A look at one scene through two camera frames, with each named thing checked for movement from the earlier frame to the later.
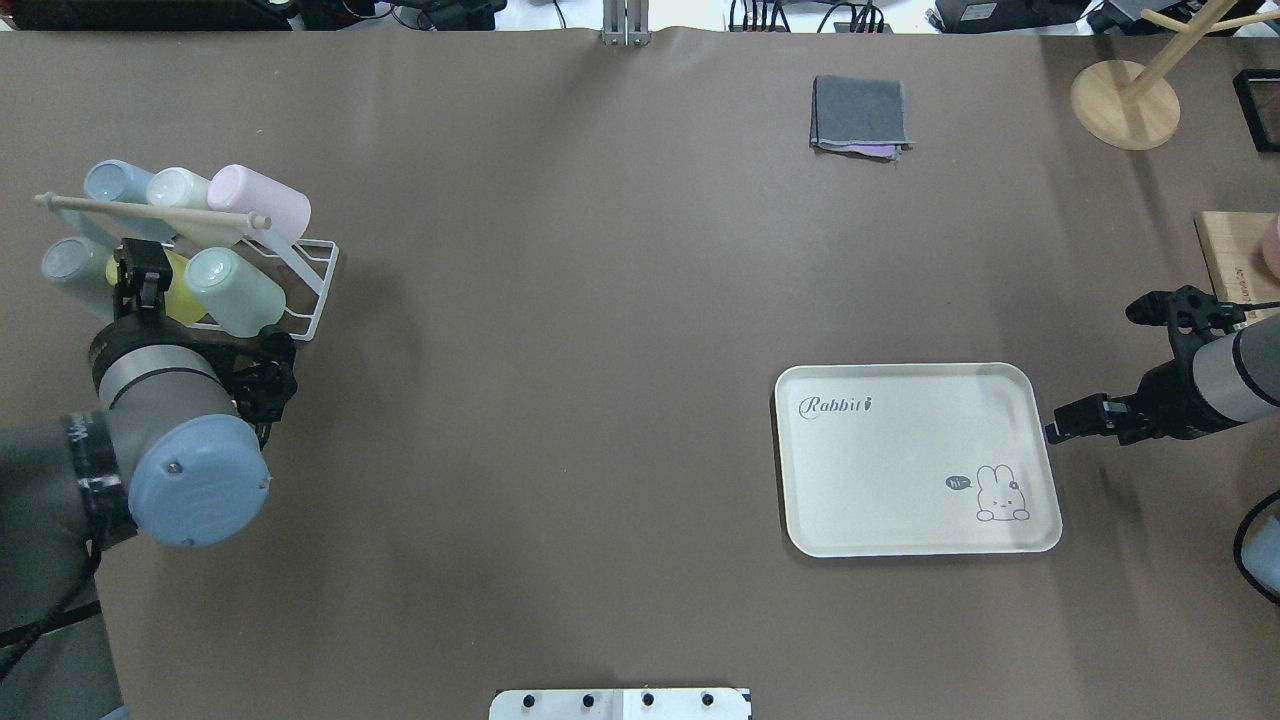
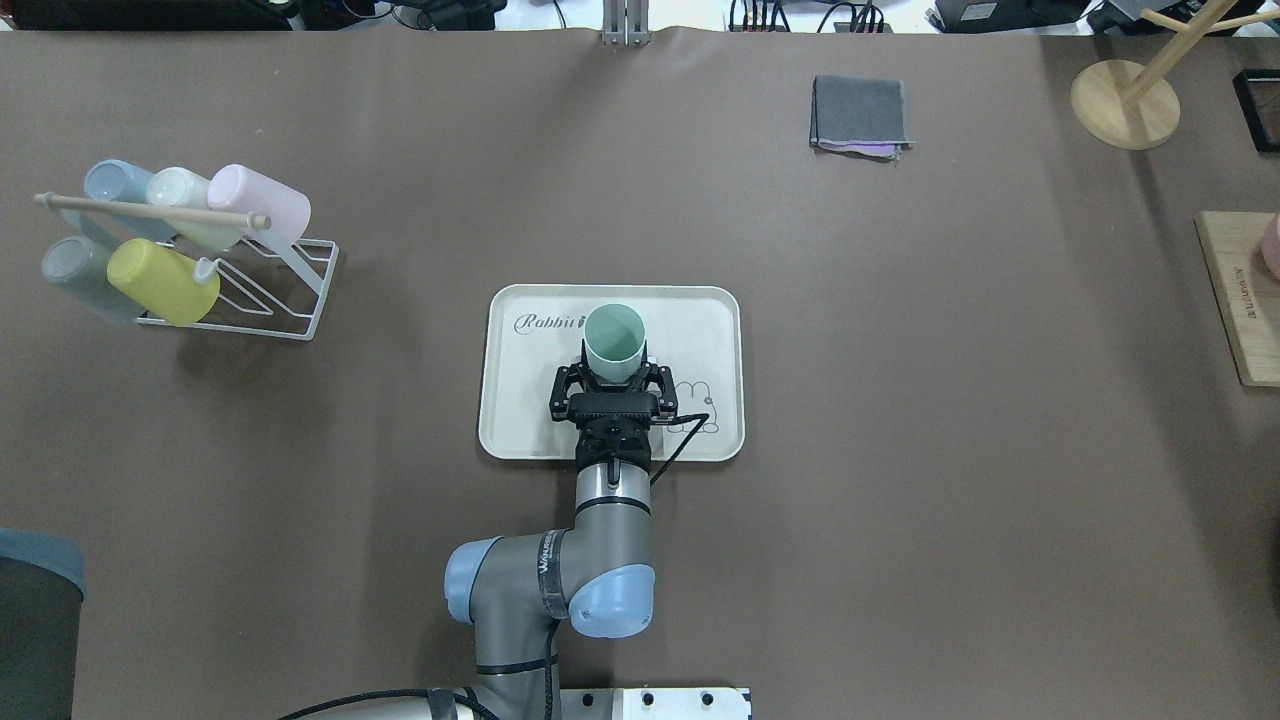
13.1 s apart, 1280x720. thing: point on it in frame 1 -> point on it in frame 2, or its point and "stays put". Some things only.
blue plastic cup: [121, 181] stays put
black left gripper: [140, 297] -> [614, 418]
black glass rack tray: [1258, 93] stays put
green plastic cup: [238, 299] -> [614, 339]
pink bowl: [1271, 245] stays put
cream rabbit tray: [886, 459] -> [526, 331]
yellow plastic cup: [181, 305] stays put
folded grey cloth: [858, 117] stays put
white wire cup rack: [300, 268] stays put
